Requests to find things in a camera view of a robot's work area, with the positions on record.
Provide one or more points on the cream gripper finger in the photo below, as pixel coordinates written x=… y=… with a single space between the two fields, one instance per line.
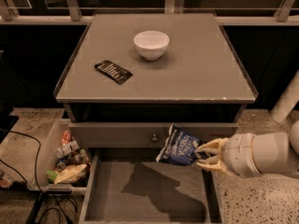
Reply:
x=213 y=147
x=214 y=164

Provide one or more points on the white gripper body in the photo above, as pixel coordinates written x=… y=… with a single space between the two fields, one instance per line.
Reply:
x=239 y=153

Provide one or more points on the blue chip bag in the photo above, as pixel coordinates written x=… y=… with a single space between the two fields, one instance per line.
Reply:
x=179 y=148

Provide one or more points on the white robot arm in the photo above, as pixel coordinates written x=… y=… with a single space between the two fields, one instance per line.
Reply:
x=276 y=153

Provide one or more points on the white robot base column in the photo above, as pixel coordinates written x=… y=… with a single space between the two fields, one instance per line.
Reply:
x=287 y=101

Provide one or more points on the brass drawer knob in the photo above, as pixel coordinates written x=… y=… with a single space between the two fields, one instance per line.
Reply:
x=154 y=138

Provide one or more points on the open grey middle drawer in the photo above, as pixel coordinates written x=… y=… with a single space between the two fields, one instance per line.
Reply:
x=128 y=186

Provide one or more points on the grey drawer cabinet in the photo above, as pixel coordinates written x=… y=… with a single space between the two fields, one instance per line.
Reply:
x=199 y=79

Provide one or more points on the closed grey top drawer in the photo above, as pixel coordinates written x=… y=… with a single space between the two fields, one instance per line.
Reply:
x=138 y=134

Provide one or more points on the yellow snack bag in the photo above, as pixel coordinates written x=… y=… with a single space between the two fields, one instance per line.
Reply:
x=71 y=174

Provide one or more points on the white ceramic bowl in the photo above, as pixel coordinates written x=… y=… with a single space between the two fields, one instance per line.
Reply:
x=151 y=45

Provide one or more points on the black snack packet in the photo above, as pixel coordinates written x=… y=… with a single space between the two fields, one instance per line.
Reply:
x=113 y=71

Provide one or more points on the clear plastic storage bin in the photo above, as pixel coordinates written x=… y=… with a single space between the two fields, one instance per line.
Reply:
x=47 y=159

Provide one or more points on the green snack packet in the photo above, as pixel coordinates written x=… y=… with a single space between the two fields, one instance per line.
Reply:
x=51 y=176

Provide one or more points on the red white object on floor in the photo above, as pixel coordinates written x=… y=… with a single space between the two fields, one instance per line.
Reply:
x=5 y=180

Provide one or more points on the black box at left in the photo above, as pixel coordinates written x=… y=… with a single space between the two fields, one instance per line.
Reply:
x=7 y=121

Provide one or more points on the metal window railing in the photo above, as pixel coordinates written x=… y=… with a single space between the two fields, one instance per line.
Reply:
x=82 y=11

